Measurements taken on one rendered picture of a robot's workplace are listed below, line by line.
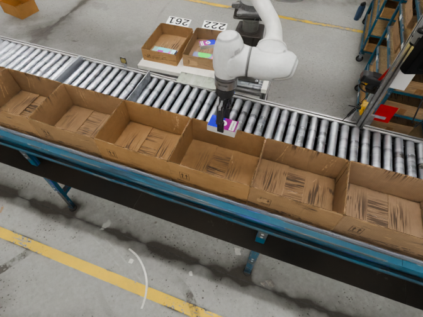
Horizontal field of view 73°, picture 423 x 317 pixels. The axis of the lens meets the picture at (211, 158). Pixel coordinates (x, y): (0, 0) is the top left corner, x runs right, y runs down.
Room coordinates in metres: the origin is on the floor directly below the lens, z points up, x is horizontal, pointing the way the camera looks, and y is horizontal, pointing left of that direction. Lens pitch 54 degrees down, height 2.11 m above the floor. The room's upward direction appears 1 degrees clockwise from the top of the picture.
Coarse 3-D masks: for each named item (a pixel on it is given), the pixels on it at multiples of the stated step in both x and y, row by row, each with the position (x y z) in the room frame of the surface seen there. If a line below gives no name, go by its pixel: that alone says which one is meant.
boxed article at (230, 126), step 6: (210, 120) 0.90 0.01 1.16; (228, 120) 0.90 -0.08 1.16; (234, 120) 0.90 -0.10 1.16; (210, 126) 0.87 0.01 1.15; (216, 126) 0.86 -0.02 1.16; (228, 126) 0.86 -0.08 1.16; (234, 126) 0.86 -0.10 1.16; (216, 132) 0.86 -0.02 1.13; (228, 132) 0.84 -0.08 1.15; (234, 132) 0.83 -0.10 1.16
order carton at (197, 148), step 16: (192, 128) 1.02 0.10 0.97; (176, 144) 0.85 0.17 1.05; (192, 144) 0.98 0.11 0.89; (208, 144) 0.98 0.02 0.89; (224, 144) 0.96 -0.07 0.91; (240, 144) 0.93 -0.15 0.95; (256, 144) 0.90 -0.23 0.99; (176, 160) 0.82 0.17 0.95; (192, 160) 0.87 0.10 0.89; (208, 160) 0.87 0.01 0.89; (224, 160) 0.87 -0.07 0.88; (240, 160) 0.87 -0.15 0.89; (256, 160) 0.87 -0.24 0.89; (176, 176) 0.74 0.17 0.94; (192, 176) 0.71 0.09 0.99; (208, 176) 0.68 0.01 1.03; (224, 176) 0.77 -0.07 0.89; (240, 176) 0.77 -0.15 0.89; (224, 192) 0.66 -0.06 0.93; (240, 192) 0.63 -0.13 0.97
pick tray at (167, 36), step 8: (160, 24) 2.27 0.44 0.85; (168, 24) 2.27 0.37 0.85; (160, 32) 2.25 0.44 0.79; (168, 32) 2.27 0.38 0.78; (176, 32) 2.25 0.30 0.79; (184, 32) 2.23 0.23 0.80; (192, 32) 2.19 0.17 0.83; (152, 40) 2.11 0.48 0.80; (160, 40) 2.18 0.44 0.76; (168, 40) 2.18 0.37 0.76; (176, 40) 2.18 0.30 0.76; (184, 40) 2.03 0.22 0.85; (144, 48) 1.92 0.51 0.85; (152, 48) 2.06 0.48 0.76; (176, 48) 2.06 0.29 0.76; (184, 48) 2.01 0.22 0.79; (144, 56) 1.92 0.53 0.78; (152, 56) 1.90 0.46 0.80; (160, 56) 1.88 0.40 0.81; (168, 56) 1.86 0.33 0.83; (176, 56) 1.86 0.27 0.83; (168, 64) 1.87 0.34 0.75; (176, 64) 1.85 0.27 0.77
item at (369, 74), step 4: (364, 72) 1.35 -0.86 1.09; (368, 72) 1.35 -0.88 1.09; (372, 72) 1.35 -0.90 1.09; (376, 72) 1.35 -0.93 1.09; (360, 76) 1.36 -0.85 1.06; (364, 76) 1.33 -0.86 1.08; (368, 76) 1.32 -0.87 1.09; (372, 76) 1.32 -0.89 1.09; (376, 76) 1.32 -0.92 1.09; (380, 76) 1.32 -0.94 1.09; (360, 80) 1.33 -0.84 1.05; (364, 80) 1.32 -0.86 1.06; (368, 80) 1.31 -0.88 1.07; (372, 80) 1.31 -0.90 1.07; (376, 80) 1.30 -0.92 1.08; (368, 84) 1.33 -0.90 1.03; (372, 84) 1.30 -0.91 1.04; (376, 84) 1.30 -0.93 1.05; (368, 88) 1.32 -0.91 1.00; (372, 88) 1.31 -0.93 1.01
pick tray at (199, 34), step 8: (200, 32) 2.21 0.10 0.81; (208, 32) 2.20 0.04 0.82; (216, 32) 2.18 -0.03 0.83; (192, 40) 2.09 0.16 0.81; (200, 40) 2.18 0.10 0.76; (192, 48) 2.07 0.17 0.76; (208, 48) 2.07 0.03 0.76; (184, 56) 1.85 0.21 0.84; (192, 56) 1.84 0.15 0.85; (184, 64) 1.85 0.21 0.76; (192, 64) 1.84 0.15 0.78; (200, 64) 1.82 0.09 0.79; (208, 64) 1.81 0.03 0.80
